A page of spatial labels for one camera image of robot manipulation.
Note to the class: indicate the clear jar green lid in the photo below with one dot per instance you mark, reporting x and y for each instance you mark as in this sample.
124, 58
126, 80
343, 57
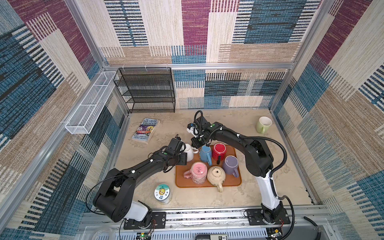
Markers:
163, 193

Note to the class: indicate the beige ceramic teapot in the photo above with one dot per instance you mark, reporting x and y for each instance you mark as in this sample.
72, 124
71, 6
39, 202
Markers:
216, 176

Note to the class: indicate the paperback book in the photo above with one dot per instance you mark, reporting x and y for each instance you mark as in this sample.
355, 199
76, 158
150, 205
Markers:
145, 130

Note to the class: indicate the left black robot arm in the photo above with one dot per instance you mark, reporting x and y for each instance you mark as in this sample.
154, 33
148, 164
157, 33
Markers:
115, 195

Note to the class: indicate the white wire mesh basket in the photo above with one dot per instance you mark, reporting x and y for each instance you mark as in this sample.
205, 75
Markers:
90, 108

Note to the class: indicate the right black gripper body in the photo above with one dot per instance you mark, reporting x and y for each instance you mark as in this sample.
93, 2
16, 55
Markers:
200, 140

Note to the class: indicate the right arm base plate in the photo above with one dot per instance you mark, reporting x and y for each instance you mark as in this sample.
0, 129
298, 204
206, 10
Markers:
256, 218

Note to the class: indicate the white mug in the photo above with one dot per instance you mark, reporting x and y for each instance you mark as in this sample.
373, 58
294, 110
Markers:
191, 151

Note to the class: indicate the purple mug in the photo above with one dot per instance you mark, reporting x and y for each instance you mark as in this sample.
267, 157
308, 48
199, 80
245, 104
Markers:
230, 166

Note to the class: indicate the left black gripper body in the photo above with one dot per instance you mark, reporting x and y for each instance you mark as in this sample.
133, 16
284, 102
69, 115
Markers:
180, 159

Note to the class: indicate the red mug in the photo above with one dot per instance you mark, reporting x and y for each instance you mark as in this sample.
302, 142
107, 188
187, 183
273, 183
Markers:
219, 151

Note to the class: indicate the brown plastic tray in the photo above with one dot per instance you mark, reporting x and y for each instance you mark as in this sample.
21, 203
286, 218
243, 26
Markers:
182, 182

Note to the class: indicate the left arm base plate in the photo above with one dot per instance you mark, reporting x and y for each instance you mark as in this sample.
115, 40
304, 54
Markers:
155, 220

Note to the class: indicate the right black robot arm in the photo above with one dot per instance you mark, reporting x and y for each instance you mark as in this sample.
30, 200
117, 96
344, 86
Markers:
258, 158

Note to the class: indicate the black wire shelf rack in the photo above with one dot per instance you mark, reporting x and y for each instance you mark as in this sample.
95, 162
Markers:
147, 90

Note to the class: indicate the light green mug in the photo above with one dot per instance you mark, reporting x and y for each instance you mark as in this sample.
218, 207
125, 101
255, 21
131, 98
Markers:
263, 124

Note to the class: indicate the blue dotted mug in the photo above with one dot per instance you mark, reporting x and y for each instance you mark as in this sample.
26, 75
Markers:
206, 155

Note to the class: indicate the pink ghost mug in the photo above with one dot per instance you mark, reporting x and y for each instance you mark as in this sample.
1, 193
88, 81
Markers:
197, 173

